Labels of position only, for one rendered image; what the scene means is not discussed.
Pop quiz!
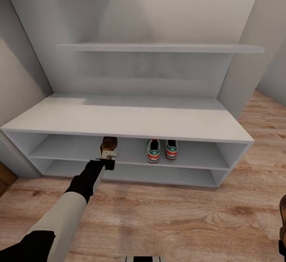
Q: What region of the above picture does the gym shoe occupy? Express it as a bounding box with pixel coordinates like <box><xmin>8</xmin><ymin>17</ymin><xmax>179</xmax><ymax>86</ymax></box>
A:
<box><xmin>146</xmin><ymin>139</ymin><xmax>160</xmax><ymax>163</ymax></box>
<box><xmin>165</xmin><ymin>140</ymin><xmax>178</xmax><ymax>160</ymax></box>

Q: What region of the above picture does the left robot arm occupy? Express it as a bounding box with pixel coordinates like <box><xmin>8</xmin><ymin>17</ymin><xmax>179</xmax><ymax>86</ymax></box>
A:
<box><xmin>0</xmin><ymin>151</ymin><xmax>119</xmax><ymax>262</ymax></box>

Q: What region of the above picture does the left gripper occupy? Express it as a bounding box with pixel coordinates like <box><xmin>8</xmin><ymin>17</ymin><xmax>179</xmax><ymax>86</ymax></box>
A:
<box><xmin>102</xmin><ymin>159</ymin><xmax>115</xmax><ymax>170</ymax></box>

